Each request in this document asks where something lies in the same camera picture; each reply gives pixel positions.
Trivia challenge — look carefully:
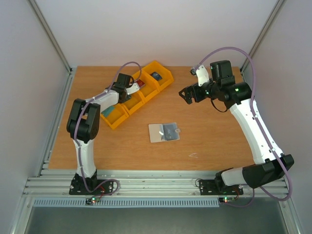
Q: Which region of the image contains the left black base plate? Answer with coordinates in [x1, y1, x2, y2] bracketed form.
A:
[69, 179, 115, 195]

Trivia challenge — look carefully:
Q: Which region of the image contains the right aluminium corner post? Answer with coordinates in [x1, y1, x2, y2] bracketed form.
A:
[239, 0, 286, 75]

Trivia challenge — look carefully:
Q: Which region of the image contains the green card in bin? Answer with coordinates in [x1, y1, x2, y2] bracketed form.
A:
[101, 106, 115, 117]

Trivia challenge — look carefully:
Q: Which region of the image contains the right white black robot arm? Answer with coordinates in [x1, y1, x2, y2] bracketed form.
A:
[179, 60, 294, 193]

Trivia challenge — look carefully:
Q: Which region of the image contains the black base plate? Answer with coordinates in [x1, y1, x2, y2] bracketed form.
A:
[195, 179, 244, 196]
[69, 179, 115, 195]

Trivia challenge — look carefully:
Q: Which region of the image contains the aluminium front rail frame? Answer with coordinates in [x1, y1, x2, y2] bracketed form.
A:
[21, 169, 291, 198]

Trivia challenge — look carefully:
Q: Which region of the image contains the small circuit board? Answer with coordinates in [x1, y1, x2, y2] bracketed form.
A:
[85, 197, 100, 205]
[219, 197, 236, 203]

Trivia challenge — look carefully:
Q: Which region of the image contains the blue card in bin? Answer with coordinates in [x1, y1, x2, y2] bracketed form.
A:
[150, 72, 162, 81]

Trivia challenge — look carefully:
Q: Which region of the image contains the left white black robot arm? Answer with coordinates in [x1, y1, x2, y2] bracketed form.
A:
[66, 73, 139, 194]

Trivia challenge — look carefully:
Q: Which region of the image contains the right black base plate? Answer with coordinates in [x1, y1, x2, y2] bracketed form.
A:
[195, 179, 244, 196]

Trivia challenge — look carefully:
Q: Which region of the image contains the left small circuit board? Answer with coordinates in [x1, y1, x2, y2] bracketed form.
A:
[85, 197, 100, 205]

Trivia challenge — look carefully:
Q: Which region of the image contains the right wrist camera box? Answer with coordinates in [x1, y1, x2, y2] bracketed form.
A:
[190, 65, 210, 87]

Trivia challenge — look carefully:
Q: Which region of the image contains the left aluminium corner post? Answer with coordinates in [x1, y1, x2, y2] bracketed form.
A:
[27, 0, 73, 74]

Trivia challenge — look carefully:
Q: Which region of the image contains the red card in bin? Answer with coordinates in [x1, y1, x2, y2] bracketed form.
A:
[136, 79, 146, 89]

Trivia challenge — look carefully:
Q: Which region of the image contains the aluminium corner post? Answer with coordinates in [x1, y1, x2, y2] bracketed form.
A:
[27, 0, 73, 74]
[239, 0, 286, 75]

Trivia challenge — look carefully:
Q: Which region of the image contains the right small circuit board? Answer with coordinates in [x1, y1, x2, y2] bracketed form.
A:
[219, 197, 236, 203]

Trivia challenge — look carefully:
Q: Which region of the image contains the grey slotted cable duct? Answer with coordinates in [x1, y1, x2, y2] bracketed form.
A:
[33, 197, 219, 208]

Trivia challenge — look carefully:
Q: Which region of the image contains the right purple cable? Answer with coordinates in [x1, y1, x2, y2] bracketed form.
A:
[192, 46, 293, 208]

